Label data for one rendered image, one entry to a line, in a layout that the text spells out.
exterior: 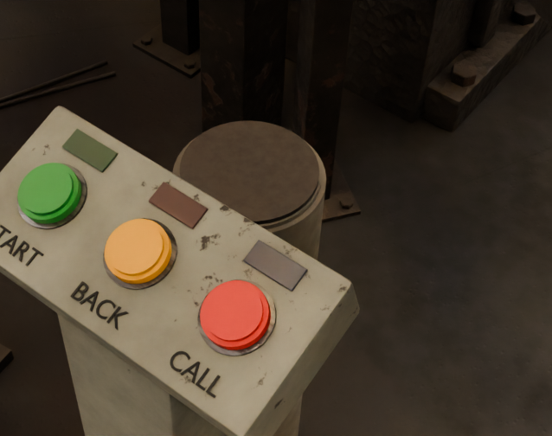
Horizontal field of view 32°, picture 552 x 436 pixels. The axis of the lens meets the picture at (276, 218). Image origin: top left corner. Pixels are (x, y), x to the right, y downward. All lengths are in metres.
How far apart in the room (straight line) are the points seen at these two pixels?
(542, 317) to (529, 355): 0.07
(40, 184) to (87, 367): 0.13
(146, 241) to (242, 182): 0.17
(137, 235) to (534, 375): 0.81
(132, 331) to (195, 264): 0.05
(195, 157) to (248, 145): 0.04
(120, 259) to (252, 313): 0.09
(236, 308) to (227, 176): 0.21
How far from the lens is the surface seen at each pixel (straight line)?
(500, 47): 1.64
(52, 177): 0.63
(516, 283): 1.39
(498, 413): 1.27
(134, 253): 0.58
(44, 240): 0.62
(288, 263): 0.57
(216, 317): 0.55
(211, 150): 0.77
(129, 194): 0.61
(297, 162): 0.76
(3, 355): 1.27
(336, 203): 1.42
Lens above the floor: 1.06
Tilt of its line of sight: 49 degrees down
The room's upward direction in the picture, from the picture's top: 3 degrees clockwise
